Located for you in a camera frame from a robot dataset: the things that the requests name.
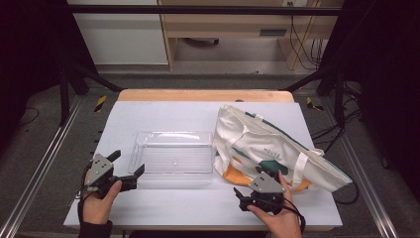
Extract person's right hand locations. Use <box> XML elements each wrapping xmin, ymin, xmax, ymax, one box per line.
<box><xmin>247</xmin><ymin>170</ymin><xmax>303</xmax><ymax>238</ymax></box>

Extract white cabinet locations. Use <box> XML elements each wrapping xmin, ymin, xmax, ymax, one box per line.
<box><xmin>67</xmin><ymin>0</ymin><xmax>169</xmax><ymax>65</ymax></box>

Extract black hanging desk cables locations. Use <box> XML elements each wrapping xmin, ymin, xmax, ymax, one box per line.
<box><xmin>286</xmin><ymin>1</ymin><xmax>326</xmax><ymax>71</ymax></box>

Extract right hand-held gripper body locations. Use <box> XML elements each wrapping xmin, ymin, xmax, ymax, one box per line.
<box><xmin>238</xmin><ymin>171</ymin><xmax>287</xmax><ymax>215</ymax></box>

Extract person's left hand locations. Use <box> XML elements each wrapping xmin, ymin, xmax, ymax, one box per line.
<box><xmin>80</xmin><ymin>179</ymin><xmax>124</xmax><ymax>226</ymax></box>

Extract wooden table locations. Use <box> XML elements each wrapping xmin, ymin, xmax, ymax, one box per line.
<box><xmin>110</xmin><ymin>88</ymin><xmax>333</xmax><ymax>232</ymax></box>

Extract clear plastic container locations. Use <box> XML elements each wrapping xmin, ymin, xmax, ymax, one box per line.
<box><xmin>128</xmin><ymin>130</ymin><xmax>216</xmax><ymax>185</ymax></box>

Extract black metal frame bar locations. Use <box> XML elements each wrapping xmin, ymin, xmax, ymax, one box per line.
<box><xmin>65</xmin><ymin>4</ymin><xmax>343</xmax><ymax>17</ymax></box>

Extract black curtain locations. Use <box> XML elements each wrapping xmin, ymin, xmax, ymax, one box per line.
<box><xmin>318</xmin><ymin>0</ymin><xmax>420</xmax><ymax>199</ymax></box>
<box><xmin>0</xmin><ymin>0</ymin><xmax>97</xmax><ymax>150</ymax></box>

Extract white table sheet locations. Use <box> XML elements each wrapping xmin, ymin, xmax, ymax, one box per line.
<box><xmin>62</xmin><ymin>100</ymin><xmax>344</xmax><ymax>228</ymax></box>

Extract black floor cable bundle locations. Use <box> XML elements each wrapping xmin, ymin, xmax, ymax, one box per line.
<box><xmin>310</xmin><ymin>82</ymin><xmax>365</xmax><ymax>155</ymax></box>

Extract right hand-held gripper cable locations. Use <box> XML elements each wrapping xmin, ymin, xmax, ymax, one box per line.
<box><xmin>280</xmin><ymin>197</ymin><xmax>307</xmax><ymax>234</ymax></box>

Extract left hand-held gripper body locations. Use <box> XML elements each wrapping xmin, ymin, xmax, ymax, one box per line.
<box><xmin>82</xmin><ymin>153</ymin><xmax>138</xmax><ymax>200</ymax></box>

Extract black looped floor cable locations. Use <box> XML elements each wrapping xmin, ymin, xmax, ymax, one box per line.
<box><xmin>333</xmin><ymin>179</ymin><xmax>361</xmax><ymax>206</ymax></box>

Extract white canvas tote bag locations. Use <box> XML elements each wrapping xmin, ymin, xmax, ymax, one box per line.
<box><xmin>212</xmin><ymin>104</ymin><xmax>354</xmax><ymax>193</ymax></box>

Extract black metal stand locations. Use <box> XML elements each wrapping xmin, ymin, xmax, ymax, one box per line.
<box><xmin>280</xmin><ymin>63</ymin><xmax>348</xmax><ymax>128</ymax></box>
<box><xmin>58</xmin><ymin>62</ymin><xmax>123</xmax><ymax>127</ymax></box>

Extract light wooden desk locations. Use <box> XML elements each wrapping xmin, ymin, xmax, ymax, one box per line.
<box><xmin>157</xmin><ymin>0</ymin><xmax>345</xmax><ymax>71</ymax></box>

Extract aluminium rail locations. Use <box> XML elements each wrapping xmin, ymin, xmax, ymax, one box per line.
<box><xmin>0</xmin><ymin>95</ymin><xmax>83</xmax><ymax>238</ymax></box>
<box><xmin>321</xmin><ymin>97</ymin><xmax>400</xmax><ymax>238</ymax></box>

